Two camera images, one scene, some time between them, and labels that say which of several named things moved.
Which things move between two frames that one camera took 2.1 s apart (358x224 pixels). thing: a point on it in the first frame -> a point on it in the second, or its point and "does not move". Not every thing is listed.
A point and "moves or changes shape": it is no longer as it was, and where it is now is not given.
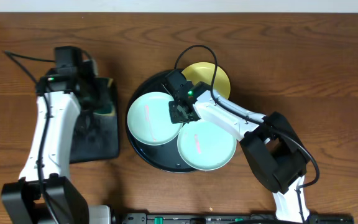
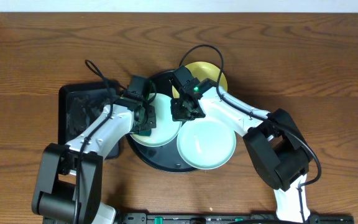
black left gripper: (92, 100) -> (148, 123)
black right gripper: (175, 117) does not move
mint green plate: (149, 119) does not move
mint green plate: (205, 147) does not move
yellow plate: (204, 71) does not move
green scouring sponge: (107, 109) moves or changes shape
